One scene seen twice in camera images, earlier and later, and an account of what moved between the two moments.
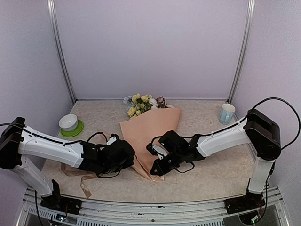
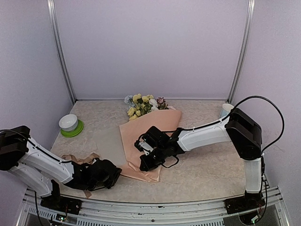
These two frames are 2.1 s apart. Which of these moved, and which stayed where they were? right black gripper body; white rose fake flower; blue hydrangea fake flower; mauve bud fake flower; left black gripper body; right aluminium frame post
Moved: right black gripper body; left black gripper body
Stayed: blue hydrangea fake flower; white rose fake flower; right aluminium frame post; mauve bud fake flower
